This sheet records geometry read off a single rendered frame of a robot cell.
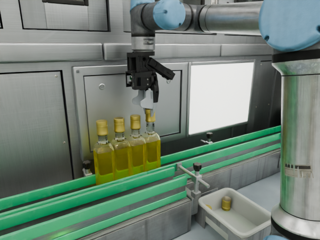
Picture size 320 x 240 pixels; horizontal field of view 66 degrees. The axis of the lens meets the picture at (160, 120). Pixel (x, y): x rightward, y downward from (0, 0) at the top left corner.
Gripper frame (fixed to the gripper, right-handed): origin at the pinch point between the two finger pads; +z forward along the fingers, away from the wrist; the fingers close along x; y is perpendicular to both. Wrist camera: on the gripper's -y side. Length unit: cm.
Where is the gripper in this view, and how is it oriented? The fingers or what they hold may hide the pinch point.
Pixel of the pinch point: (150, 111)
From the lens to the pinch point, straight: 84.8
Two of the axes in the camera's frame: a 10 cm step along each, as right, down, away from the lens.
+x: 5.2, 2.4, -8.2
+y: -8.5, 1.6, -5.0
